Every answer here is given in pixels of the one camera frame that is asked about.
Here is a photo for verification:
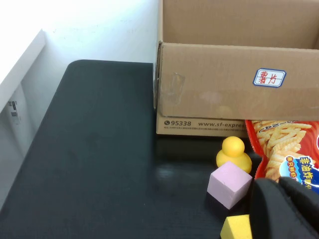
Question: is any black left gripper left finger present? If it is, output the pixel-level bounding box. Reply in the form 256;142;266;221
250;177;315;239

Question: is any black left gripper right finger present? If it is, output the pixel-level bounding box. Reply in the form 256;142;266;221
278;176;319;231

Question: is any yellow foam block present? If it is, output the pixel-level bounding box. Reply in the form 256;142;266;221
220;214;253;239

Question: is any pink foam cube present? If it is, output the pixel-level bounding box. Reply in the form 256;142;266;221
206;160;253;210

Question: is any red shrimp chips bag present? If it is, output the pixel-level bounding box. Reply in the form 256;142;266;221
244;119;319;195

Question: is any yellow rubber duck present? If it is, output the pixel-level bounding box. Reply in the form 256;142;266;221
215;136;253;174

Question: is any blue-bordered white label sticker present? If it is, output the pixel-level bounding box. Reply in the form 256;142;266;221
252;68;287;89

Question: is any cardboard box with printed base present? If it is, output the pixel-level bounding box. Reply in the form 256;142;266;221
153;0;319;138

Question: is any white partition board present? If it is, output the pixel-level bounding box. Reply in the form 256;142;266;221
0;29;46;207

